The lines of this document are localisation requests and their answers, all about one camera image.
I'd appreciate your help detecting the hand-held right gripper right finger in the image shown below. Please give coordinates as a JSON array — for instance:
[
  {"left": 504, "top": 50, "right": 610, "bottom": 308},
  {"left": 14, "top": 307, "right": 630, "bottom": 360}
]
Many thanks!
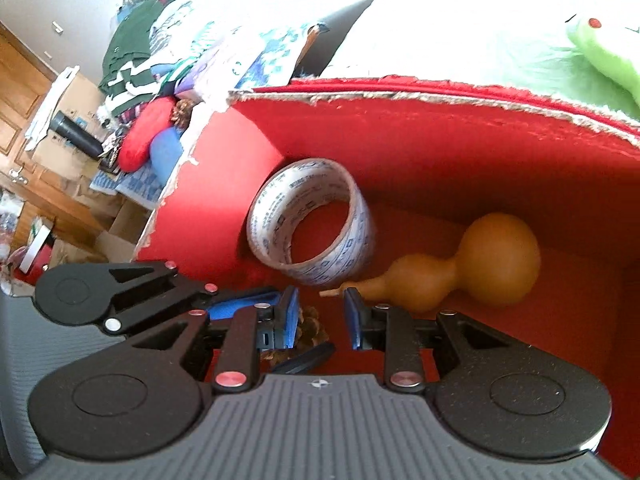
[{"left": 344, "top": 288, "right": 508, "bottom": 392}]

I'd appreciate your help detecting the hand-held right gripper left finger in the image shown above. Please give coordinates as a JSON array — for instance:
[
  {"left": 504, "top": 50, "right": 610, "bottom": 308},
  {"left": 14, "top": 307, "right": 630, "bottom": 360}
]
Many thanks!
[{"left": 127, "top": 286, "right": 302, "bottom": 394}]

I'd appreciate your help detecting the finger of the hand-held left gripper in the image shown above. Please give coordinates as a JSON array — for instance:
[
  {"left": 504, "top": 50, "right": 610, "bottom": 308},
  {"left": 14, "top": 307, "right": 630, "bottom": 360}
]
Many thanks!
[
  {"left": 270, "top": 342, "right": 337, "bottom": 376},
  {"left": 100, "top": 260, "right": 281, "bottom": 337}
]

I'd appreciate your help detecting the large brown pine cone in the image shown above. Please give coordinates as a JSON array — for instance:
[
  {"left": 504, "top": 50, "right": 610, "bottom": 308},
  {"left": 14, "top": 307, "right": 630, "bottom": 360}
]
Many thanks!
[{"left": 260, "top": 305, "right": 331, "bottom": 368}]

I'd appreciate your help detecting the clear printed tape roll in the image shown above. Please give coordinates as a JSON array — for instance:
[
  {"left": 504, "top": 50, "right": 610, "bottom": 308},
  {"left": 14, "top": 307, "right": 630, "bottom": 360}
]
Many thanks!
[{"left": 246, "top": 158, "right": 377, "bottom": 287}]

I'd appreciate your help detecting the brown gourd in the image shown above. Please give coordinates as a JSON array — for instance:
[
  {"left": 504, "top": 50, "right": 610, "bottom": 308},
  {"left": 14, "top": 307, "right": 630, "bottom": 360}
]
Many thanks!
[{"left": 320, "top": 212, "right": 542, "bottom": 314}]

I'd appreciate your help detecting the red cardboard box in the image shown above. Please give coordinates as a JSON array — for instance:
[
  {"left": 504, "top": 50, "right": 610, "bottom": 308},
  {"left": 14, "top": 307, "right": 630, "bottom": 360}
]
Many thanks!
[{"left": 132, "top": 77, "right": 640, "bottom": 480}]

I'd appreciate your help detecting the pile of cardboard boxes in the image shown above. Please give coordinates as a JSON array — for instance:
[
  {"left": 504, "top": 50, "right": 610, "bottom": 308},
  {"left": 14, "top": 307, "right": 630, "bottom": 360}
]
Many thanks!
[{"left": 27, "top": 67, "right": 153, "bottom": 266}]

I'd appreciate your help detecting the black cylinder bottle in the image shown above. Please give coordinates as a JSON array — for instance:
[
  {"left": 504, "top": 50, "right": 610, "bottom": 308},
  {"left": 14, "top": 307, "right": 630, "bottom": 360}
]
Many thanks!
[{"left": 52, "top": 110, "right": 105, "bottom": 160}]

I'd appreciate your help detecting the blue glasses case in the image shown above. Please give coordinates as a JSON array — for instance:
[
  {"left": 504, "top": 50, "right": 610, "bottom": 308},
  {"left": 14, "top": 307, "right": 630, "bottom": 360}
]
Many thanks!
[{"left": 150, "top": 127, "right": 187, "bottom": 182}]

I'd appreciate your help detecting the red glasses case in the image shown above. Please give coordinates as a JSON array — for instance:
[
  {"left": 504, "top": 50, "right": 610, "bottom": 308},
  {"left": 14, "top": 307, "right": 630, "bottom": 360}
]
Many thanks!
[{"left": 117, "top": 96, "right": 176, "bottom": 172}]

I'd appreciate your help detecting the wooden door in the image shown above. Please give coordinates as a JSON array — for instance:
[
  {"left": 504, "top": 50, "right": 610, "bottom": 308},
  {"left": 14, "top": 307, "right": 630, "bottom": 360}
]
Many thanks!
[{"left": 0, "top": 22, "right": 108, "bottom": 253}]

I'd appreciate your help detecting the small brown pine cone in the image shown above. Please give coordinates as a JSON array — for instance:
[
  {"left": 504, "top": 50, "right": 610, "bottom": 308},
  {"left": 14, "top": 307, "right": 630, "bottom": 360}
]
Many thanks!
[{"left": 170, "top": 99, "right": 199, "bottom": 129}]

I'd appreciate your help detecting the purple tissue packet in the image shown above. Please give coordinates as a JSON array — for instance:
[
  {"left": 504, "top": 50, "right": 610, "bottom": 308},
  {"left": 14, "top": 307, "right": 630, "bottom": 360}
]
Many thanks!
[{"left": 175, "top": 55, "right": 222, "bottom": 102}]

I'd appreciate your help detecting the blue white checkered towel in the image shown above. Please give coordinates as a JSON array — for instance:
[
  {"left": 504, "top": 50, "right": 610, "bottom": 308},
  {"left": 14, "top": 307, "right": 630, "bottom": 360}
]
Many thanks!
[{"left": 90, "top": 22, "right": 314, "bottom": 209}]

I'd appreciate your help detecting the green frog plush toy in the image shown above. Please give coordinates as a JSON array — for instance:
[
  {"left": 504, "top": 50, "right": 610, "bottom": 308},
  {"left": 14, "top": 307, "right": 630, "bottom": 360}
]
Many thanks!
[{"left": 565, "top": 10, "right": 640, "bottom": 124}]

